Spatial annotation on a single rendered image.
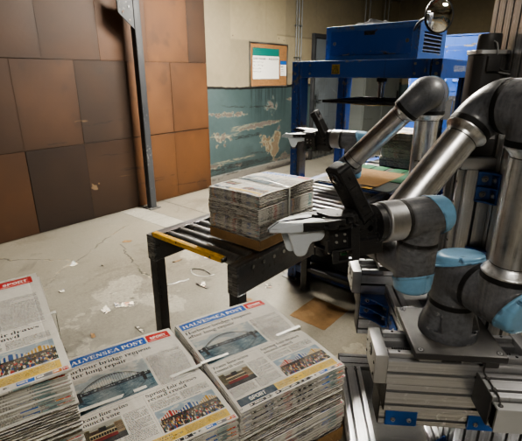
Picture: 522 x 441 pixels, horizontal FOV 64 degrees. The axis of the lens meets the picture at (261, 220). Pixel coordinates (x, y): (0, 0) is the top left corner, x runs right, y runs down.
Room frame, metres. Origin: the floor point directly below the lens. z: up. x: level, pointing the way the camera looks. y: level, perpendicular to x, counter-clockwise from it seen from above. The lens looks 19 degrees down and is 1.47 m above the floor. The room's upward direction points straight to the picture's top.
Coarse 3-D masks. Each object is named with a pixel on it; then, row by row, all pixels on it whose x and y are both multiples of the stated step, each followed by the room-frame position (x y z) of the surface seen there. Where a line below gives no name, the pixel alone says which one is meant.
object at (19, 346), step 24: (0, 288) 0.74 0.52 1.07; (24, 288) 0.74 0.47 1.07; (0, 312) 0.65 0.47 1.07; (24, 312) 0.65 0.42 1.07; (48, 312) 0.65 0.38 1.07; (0, 336) 0.58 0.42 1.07; (24, 336) 0.58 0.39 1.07; (48, 336) 0.58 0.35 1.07; (0, 360) 0.52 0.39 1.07; (24, 360) 0.52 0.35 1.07; (48, 360) 0.51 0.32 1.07; (0, 384) 0.47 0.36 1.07; (24, 384) 0.47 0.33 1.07
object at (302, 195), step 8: (248, 176) 1.87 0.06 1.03; (256, 176) 1.87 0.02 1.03; (264, 176) 1.86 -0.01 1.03; (272, 176) 1.86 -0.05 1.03; (280, 176) 1.85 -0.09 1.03; (288, 176) 1.85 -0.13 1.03; (296, 176) 1.85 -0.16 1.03; (288, 184) 1.72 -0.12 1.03; (296, 184) 1.71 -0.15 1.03; (304, 184) 1.75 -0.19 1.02; (312, 184) 1.80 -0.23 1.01; (296, 192) 1.71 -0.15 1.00; (304, 192) 1.75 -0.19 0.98; (312, 192) 1.79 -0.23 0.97; (296, 200) 1.70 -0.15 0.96; (304, 200) 1.75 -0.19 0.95; (312, 200) 1.79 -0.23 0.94; (296, 208) 1.70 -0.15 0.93; (304, 208) 1.74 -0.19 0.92; (312, 208) 1.79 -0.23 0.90
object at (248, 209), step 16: (224, 192) 1.64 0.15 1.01; (240, 192) 1.58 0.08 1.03; (256, 192) 1.57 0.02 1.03; (272, 192) 1.58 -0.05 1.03; (208, 208) 1.70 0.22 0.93; (224, 208) 1.63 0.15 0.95; (240, 208) 1.58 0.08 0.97; (256, 208) 1.53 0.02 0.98; (272, 208) 1.58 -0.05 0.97; (224, 224) 1.63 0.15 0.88; (240, 224) 1.58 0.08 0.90; (256, 224) 1.52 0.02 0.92; (256, 240) 1.53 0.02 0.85
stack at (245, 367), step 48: (144, 336) 0.92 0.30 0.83; (192, 336) 0.92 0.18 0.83; (240, 336) 0.92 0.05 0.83; (288, 336) 0.92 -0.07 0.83; (96, 384) 0.74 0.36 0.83; (144, 384) 0.74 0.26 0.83; (192, 384) 0.74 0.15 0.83; (240, 384) 0.74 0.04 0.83; (288, 384) 0.74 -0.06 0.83; (336, 384) 0.80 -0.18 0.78; (96, 432) 0.61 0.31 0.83; (144, 432) 0.61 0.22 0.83; (192, 432) 0.61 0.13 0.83; (240, 432) 0.66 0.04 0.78; (288, 432) 0.72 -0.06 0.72
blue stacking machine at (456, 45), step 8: (488, 32) 4.37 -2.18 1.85; (448, 40) 4.61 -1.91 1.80; (456, 40) 4.56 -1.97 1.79; (464, 40) 4.51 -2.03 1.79; (472, 40) 4.46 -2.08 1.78; (448, 48) 4.51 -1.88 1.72; (456, 48) 4.46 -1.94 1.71; (464, 48) 4.41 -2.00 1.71; (472, 48) 4.37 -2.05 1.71; (448, 56) 4.50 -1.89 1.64; (456, 56) 4.45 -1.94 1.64; (464, 56) 4.40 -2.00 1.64; (448, 80) 4.47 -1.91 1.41; (456, 80) 4.42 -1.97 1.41; (456, 88) 4.42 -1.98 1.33; (448, 96) 4.46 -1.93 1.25; (448, 104) 4.46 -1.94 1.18; (448, 112) 4.45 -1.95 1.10; (440, 120) 4.68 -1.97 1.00; (440, 128) 4.71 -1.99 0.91
